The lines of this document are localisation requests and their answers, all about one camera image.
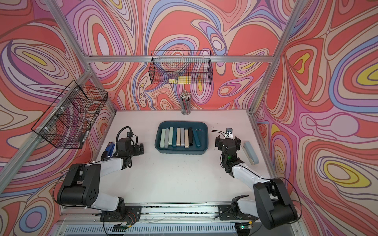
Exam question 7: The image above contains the teal plastic storage box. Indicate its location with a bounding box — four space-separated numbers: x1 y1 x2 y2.
155 121 209 155

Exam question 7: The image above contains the light green clip bar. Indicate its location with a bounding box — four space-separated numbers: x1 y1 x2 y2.
159 129 166 148

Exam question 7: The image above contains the black clip bar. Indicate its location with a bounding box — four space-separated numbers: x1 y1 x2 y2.
188 127 194 146

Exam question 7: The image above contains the cream clip bar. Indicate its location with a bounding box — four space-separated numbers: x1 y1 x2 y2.
184 129 190 148

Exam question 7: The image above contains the pale green clip bar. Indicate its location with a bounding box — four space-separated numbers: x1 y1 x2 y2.
168 127 174 146

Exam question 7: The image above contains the light grey clip bar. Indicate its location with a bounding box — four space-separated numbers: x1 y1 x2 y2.
180 128 185 147

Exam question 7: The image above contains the beige clip bar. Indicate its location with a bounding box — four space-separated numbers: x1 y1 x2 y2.
176 128 181 147

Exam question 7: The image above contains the dark teal clip bar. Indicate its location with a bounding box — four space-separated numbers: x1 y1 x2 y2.
172 128 177 147

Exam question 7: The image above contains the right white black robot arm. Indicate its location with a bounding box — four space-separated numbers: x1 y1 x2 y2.
215 136 299 230

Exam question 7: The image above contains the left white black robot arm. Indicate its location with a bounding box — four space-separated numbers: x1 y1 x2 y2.
56 137 144 225

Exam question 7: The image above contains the blue black stapler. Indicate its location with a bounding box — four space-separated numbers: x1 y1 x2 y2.
100 142 115 160

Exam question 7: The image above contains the mesh pencil cup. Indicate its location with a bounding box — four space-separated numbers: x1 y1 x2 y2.
180 90 191 115

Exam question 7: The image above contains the black wire basket left wall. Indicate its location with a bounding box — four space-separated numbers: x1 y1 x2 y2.
31 80 108 149

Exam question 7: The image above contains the black wire basket wall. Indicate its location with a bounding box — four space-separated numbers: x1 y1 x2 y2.
31 80 108 149
149 50 213 85

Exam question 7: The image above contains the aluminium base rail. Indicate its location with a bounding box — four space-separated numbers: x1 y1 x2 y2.
50 202 309 236

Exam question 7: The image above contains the black wire basket back wall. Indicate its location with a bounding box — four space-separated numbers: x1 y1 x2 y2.
149 50 213 85

